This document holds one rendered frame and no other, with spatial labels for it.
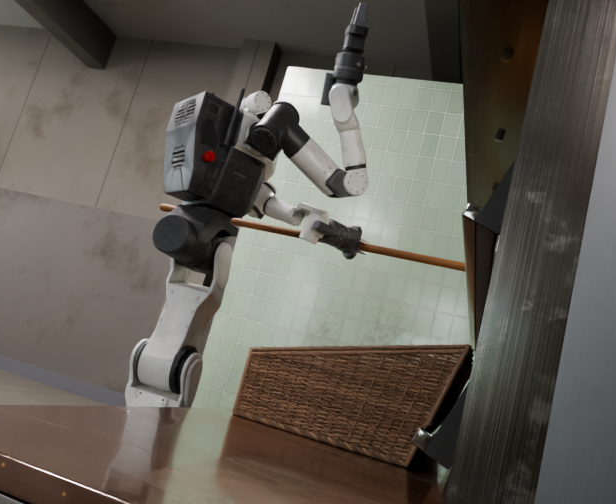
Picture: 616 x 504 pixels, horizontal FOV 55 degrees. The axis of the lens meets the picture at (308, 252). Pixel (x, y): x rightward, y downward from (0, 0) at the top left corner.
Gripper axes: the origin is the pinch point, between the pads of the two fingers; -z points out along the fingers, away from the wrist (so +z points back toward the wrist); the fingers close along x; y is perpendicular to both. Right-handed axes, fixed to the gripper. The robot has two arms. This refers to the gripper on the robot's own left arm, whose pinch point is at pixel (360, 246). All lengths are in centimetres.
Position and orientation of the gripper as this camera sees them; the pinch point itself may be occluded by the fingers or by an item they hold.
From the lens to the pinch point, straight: 220.4
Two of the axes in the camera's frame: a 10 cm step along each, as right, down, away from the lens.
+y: 6.2, 0.2, -7.8
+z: -7.4, -3.2, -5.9
